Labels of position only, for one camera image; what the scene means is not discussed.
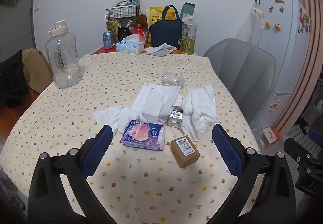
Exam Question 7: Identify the blue soda can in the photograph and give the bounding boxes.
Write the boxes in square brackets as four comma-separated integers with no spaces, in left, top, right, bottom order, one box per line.
[102,31,114,49]

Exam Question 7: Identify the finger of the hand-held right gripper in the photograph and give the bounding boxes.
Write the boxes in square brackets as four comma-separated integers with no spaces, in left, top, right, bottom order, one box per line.
[284,136,320,162]

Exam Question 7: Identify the floral tablecloth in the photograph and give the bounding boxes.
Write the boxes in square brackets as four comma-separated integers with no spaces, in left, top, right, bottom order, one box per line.
[0,52,261,224]

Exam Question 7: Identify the white cloth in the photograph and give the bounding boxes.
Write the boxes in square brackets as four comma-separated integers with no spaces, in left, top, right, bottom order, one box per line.
[145,43,178,57]

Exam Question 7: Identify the clear bottle with green plants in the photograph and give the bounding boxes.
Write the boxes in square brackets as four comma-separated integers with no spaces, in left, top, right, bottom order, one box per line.
[180,16,198,55]

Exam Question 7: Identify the silver blister pack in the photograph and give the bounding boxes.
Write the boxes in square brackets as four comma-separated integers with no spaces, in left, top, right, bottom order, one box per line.
[167,105,184,129]

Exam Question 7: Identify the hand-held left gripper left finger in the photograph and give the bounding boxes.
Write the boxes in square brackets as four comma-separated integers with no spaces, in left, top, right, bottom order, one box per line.
[27,125,119,224]

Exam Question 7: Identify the large clear water jug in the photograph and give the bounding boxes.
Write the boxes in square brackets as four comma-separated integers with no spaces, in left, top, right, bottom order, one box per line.
[45,20,84,89]

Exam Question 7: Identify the small brown cardboard box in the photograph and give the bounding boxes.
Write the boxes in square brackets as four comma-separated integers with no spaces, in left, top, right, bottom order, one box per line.
[170,135,201,169]

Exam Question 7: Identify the pink curtain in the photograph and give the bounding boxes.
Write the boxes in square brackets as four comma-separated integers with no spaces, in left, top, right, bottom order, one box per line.
[274,0,323,134]

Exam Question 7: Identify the black garment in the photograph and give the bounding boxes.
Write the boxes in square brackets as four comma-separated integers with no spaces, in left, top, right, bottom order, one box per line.
[0,50,28,110]

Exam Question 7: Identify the navy lunch bag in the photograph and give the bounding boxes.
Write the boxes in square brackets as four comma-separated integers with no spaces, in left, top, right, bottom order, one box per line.
[149,5,184,47]

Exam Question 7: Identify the red plastic container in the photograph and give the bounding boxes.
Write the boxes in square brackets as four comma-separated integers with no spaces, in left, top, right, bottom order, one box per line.
[133,25,147,43]

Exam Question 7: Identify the black wire basket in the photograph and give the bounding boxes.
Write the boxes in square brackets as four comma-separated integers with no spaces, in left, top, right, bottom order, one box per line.
[105,5,141,21]

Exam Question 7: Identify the brown jacket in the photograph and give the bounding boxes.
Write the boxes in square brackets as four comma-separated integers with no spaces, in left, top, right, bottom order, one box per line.
[21,48,54,94]

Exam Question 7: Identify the figurine fridge magnets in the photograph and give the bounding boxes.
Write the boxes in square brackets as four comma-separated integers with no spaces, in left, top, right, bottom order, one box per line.
[268,99,282,113]

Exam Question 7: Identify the white refrigerator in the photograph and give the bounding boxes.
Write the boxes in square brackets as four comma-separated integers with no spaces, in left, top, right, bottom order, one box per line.
[250,0,315,129]

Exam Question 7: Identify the purple tissue packet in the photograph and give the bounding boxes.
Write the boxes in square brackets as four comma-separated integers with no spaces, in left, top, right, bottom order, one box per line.
[121,120,166,151]

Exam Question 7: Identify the blue white tissue box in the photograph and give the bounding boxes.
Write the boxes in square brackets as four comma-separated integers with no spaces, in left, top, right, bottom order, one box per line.
[115,34,145,55]

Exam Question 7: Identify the white tissue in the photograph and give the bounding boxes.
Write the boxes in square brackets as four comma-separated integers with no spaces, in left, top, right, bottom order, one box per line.
[92,105,140,136]
[181,85,218,142]

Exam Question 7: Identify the white mesh bag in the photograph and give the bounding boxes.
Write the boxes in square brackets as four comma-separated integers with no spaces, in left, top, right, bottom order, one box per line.
[251,7,264,46]

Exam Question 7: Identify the grey chair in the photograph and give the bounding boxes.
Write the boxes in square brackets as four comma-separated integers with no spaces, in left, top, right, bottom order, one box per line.
[203,38,277,124]

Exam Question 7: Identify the orange white cardboard box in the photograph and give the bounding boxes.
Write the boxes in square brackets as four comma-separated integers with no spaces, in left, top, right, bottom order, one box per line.
[259,126,280,149]

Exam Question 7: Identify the clear bottle with yellow contents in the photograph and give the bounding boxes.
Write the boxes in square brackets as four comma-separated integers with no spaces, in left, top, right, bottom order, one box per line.
[106,18,119,45]

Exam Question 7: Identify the clear plastic wrapper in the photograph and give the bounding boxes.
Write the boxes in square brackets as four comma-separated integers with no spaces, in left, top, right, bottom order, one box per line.
[162,72,186,87]

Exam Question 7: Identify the green box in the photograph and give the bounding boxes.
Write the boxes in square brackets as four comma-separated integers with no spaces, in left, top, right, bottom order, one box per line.
[180,2,197,23]

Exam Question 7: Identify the white plastic bag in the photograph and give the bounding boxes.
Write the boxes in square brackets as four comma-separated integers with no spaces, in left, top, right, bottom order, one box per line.
[131,83,181,124]

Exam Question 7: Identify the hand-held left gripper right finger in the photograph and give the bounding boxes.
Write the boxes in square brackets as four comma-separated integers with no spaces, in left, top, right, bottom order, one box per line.
[211,124,296,224]

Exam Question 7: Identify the yellow snack bag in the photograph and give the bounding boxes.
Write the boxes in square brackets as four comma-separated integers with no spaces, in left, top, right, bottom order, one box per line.
[149,6,177,26]

